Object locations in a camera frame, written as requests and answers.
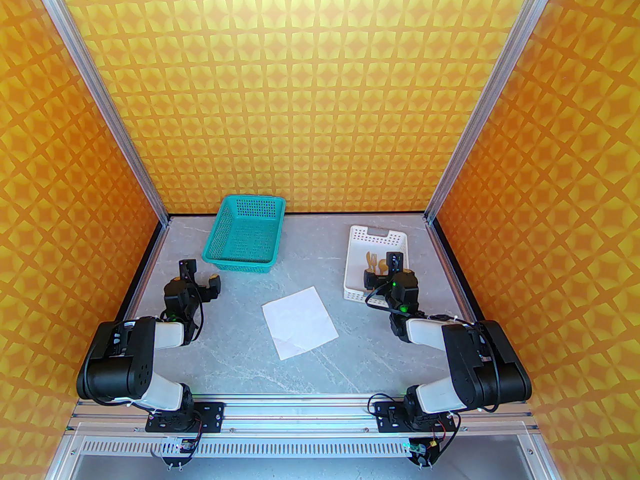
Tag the wooden spoon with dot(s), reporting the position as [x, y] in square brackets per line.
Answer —
[383, 266]

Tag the wooden fork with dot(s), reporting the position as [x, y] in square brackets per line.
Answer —
[372, 260]

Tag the white paper napkin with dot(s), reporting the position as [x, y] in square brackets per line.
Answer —
[300, 325]

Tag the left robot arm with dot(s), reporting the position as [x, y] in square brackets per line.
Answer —
[117, 363]

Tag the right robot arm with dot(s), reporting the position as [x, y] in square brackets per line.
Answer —
[480, 363]

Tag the white plastic basket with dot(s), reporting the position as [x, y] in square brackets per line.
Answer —
[356, 268]

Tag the black table edge strip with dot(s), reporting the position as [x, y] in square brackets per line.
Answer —
[145, 263]
[455, 263]

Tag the teal plastic basket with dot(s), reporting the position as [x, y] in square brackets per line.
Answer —
[245, 240]

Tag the small circuit board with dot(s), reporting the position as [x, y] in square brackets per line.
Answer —
[182, 447]
[422, 450]

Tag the grey metal front tray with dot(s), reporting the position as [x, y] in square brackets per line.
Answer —
[300, 470]

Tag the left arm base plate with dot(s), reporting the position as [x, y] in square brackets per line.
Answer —
[212, 413]

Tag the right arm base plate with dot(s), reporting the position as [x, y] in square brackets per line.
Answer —
[385, 413]

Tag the aluminium extrusion rail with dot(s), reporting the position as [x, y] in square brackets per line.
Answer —
[300, 408]

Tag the aluminium frame post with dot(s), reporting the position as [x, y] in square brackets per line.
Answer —
[100, 88]
[492, 88]

